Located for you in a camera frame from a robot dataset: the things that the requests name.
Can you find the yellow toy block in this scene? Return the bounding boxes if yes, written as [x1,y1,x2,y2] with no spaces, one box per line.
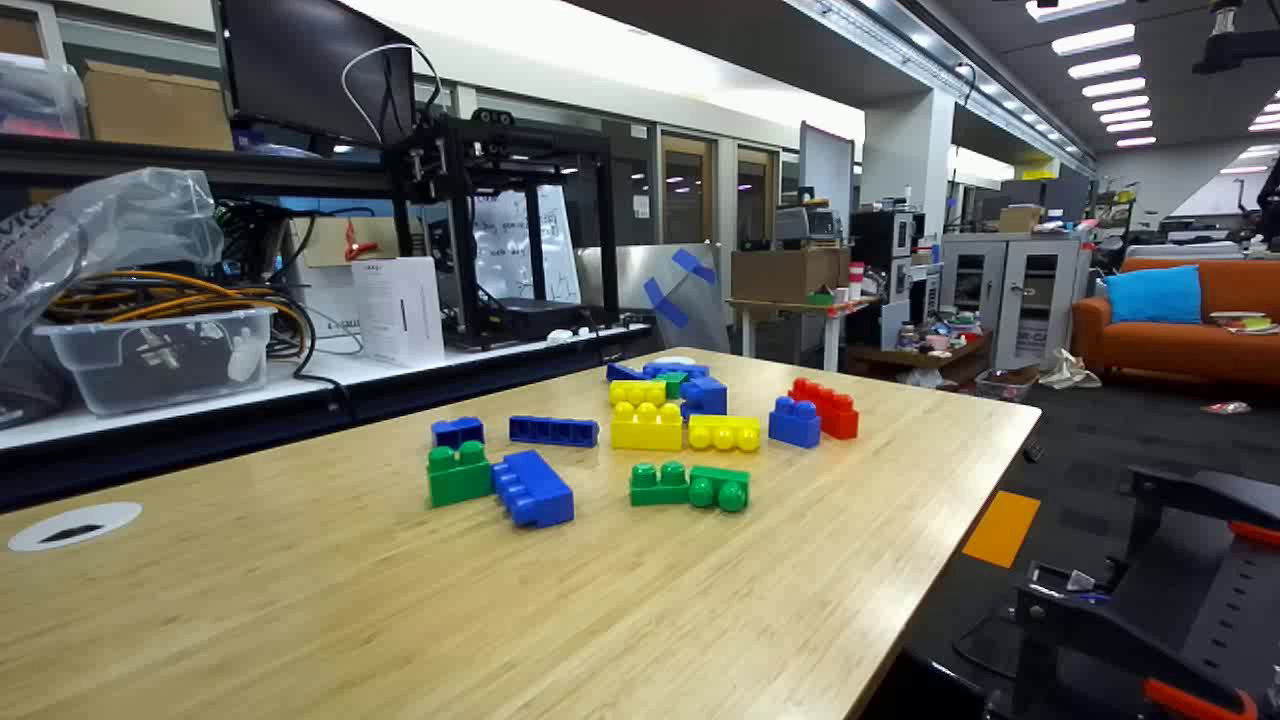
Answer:
[604,374,673,411]

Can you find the large blue block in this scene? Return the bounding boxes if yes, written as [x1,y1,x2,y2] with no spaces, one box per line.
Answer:
[642,357,713,384]
[494,446,580,530]

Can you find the blue square block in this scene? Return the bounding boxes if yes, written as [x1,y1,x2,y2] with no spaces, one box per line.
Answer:
[675,370,731,420]
[764,391,825,452]

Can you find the long flat blue block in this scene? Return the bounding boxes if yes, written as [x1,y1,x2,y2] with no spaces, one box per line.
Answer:
[504,411,604,452]

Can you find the long red block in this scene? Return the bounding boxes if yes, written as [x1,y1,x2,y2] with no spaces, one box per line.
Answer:
[788,374,866,443]

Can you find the small blue block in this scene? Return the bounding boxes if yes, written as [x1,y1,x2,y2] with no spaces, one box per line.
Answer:
[429,411,487,452]

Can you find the green square block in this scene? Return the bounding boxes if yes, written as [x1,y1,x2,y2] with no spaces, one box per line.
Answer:
[425,434,500,513]

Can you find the clear panel blue tape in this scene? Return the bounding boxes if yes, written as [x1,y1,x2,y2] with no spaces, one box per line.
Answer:
[638,242,736,351]

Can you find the brown cardboard box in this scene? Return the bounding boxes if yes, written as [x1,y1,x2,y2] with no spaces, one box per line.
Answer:
[82,56,239,156]
[727,242,856,308]

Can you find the white side bench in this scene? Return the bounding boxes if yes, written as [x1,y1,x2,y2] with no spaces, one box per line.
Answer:
[0,318,662,513]

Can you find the light wooden desk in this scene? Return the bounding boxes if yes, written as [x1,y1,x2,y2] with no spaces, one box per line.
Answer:
[725,292,887,374]

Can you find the black 3D printer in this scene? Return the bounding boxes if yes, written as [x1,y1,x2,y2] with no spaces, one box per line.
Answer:
[379,107,630,348]

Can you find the white cardboard box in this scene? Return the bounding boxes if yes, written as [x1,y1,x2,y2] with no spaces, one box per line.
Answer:
[349,251,448,367]

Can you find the grey standing panel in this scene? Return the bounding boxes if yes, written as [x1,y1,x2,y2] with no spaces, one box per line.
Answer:
[797,118,861,248]

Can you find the white glass-door cabinet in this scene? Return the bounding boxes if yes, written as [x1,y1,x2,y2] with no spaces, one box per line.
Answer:
[938,232,1094,374]

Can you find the orange floor marker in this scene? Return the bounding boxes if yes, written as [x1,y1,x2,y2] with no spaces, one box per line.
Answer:
[959,487,1047,571]

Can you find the black monitor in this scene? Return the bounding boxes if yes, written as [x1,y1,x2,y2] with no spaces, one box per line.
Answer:
[215,0,420,150]

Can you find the clear plastic bin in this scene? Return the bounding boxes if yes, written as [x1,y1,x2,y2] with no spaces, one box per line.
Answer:
[32,304,281,420]

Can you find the blue pillow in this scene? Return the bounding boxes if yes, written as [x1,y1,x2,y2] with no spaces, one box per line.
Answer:
[1102,262,1209,327]

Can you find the orange sofa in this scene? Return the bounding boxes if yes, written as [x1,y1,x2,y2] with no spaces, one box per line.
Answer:
[1067,251,1280,391]

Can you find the ceiling light panel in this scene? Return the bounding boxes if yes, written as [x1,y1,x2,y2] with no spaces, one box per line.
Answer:
[1079,73,1154,103]
[1047,21,1145,59]
[1065,50,1150,83]

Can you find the clear plastic bag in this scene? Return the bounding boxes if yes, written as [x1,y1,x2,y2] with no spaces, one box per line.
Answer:
[0,162,227,411]

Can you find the black stand orange grips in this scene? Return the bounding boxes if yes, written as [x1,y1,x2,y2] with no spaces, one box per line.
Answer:
[1005,458,1280,720]

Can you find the white table grommet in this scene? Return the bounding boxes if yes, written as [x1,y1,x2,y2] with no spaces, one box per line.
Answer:
[3,500,148,557]

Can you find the clear storage box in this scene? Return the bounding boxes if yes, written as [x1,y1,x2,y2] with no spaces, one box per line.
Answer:
[0,50,88,144]

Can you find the orange cable bundle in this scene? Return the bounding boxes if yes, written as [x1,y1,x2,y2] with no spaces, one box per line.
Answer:
[46,268,275,327]

